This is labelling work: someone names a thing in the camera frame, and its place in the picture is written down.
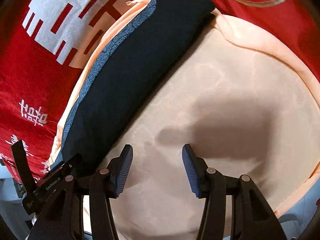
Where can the red cushion with white characters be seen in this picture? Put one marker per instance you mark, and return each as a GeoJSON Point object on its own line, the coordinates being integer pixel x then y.
{"type": "Point", "coordinates": [45, 45]}

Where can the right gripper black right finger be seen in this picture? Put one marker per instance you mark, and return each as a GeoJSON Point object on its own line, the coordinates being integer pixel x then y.
{"type": "Point", "coordinates": [210, 184]}

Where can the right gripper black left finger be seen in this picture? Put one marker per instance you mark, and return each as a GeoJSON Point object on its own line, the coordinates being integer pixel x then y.
{"type": "Point", "coordinates": [100, 187]}

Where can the dark navy pants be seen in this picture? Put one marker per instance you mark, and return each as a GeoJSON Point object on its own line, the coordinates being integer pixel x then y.
{"type": "Point", "coordinates": [125, 73]}

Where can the red embroidered floral cushion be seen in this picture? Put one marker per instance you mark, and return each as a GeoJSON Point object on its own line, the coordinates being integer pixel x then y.
{"type": "Point", "coordinates": [287, 20]}

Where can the peach sofa cover cloth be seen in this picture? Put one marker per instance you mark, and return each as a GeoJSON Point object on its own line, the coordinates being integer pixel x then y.
{"type": "Point", "coordinates": [246, 104]}

